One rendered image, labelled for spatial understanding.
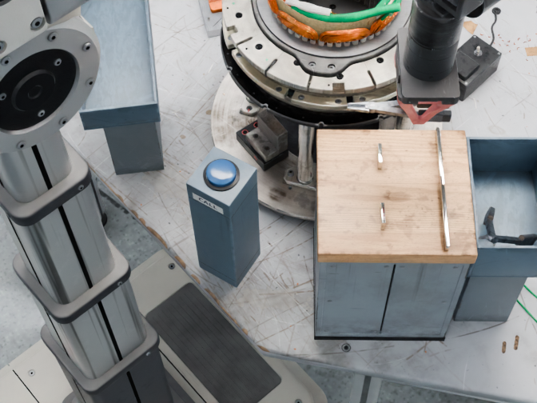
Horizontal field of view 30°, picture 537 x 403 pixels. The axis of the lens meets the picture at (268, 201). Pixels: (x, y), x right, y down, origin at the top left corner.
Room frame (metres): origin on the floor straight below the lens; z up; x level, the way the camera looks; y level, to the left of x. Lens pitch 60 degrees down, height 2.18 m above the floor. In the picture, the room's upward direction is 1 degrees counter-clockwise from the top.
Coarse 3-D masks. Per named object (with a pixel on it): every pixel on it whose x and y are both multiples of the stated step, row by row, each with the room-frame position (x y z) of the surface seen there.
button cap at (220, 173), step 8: (216, 160) 0.73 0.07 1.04; (224, 160) 0.73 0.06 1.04; (208, 168) 0.72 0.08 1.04; (216, 168) 0.72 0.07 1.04; (224, 168) 0.72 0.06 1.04; (232, 168) 0.72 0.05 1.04; (208, 176) 0.71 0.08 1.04; (216, 176) 0.71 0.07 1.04; (224, 176) 0.71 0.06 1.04; (232, 176) 0.71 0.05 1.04; (216, 184) 0.70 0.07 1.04; (224, 184) 0.69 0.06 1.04
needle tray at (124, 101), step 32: (96, 0) 1.04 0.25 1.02; (128, 0) 1.04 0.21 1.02; (96, 32) 0.98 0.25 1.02; (128, 32) 0.97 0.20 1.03; (128, 64) 0.91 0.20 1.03; (96, 96) 0.86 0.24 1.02; (128, 96) 0.86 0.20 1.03; (96, 128) 0.80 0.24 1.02; (128, 128) 0.88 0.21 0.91; (160, 128) 0.97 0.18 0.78; (128, 160) 0.88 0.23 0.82; (160, 160) 0.89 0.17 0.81
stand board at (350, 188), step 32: (320, 160) 0.71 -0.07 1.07; (352, 160) 0.71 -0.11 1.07; (384, 160) 0.71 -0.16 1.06; (416, 160) 0.71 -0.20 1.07; (448, 160) 0.71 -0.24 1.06; (320, 192) 0.67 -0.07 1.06; (352, 192) 0.66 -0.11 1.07; (384, 192) 0.66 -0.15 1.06; (416, 192) 0.66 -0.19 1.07; (448, 192) 0.66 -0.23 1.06; (320, 224) 0.62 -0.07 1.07; (352, 224) 0.62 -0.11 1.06; (416, 224) 0.61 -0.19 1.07; (448, 224) 0.61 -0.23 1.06; (320, 256) 0.57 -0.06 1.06; (352, 256) 0.57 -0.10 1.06; (384, 256) 0.57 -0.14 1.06; (416, 256) 0.57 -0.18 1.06; (448, 256) 0.57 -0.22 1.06
